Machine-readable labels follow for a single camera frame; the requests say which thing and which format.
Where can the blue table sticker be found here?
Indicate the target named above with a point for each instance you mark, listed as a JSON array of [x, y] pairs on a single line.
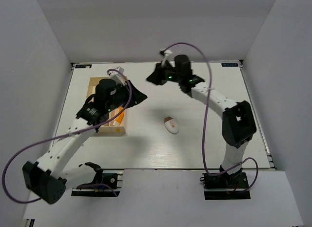
[[229, 64], [82, 66]]

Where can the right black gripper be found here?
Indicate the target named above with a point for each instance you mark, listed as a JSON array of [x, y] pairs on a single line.
[[157, 76]]

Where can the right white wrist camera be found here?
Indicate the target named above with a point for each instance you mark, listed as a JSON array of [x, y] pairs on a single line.
[[165, 53]]

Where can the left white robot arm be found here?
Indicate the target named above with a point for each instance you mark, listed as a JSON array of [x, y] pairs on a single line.
[[46, 177]]

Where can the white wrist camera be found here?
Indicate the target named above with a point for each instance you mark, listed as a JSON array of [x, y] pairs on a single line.
[[116, 76], [165, 53]]

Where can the left blue table sticker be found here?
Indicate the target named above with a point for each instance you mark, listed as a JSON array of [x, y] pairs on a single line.
[[82, 66]]

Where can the right blue table sticker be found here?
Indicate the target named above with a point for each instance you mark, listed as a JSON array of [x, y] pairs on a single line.
[[229, 64]]

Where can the orange tube white cap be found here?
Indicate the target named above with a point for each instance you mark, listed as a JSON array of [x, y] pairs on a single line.
[[118, 120]]

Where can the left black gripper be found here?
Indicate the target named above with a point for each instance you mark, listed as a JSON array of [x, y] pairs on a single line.
[[136, 96]]

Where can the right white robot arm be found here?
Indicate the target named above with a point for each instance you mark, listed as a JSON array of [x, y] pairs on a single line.
[[238, 124]]

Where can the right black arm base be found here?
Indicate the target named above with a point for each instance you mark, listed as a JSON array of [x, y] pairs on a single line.
[[225, 187]]

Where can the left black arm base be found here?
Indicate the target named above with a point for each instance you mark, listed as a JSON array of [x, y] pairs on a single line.
[[105, 184]]

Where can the white bottle gold cap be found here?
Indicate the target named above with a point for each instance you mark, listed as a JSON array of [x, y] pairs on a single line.
[[171, 125]]

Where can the wooden divided organizer box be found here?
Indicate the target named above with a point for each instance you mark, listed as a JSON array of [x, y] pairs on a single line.
[[116, 127]]

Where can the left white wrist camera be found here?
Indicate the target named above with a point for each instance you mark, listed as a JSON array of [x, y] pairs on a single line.
[[116, 76]]

